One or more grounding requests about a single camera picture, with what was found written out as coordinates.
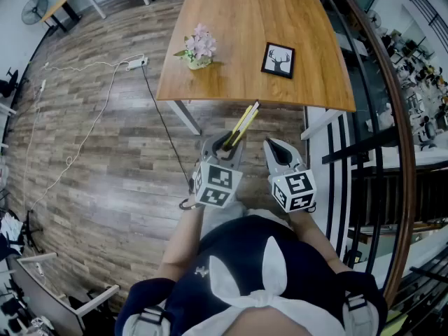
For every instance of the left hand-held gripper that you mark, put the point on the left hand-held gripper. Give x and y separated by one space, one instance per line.
217 187

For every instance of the white-framed grey desk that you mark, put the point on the white-framed grey desk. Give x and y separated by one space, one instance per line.
45 296

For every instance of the wooden handrail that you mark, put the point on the wooden handrail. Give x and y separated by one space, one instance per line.
402 117

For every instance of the person's right forearm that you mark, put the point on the person's right forearm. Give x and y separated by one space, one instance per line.
315 240

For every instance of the pink flowers in pot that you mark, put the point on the pink flowers in pot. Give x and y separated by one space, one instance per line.
200 45

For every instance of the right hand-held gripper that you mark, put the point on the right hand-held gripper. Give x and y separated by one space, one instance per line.
295 187

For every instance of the black metal railing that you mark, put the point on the black metal railing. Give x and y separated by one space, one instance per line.
371 145

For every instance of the black swivel chair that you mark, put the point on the black swivel chair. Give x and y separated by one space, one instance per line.
8 84

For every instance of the black framed deer picture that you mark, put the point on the black framed deer picture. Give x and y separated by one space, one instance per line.
278 60

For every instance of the navy top with white bow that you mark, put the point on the navy top with white bow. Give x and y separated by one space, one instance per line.
245 250

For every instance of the person's left forearm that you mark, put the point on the person's left forearm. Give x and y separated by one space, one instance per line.
182 240

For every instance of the small yellow-topped desk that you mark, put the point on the small yellow-topped desk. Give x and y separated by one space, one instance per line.
59 3

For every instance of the yellow utility knife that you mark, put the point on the yellow utility knife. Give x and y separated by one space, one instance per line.
245 122

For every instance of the small white power strip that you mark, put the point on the small white power strip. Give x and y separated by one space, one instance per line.
43 85

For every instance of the grey trousers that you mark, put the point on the grey trousers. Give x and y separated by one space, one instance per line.
218 215

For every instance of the wooden table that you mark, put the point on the wooden table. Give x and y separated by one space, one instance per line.
245 19

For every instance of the black standing fan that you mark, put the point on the black standing fan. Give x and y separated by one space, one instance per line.
34 10

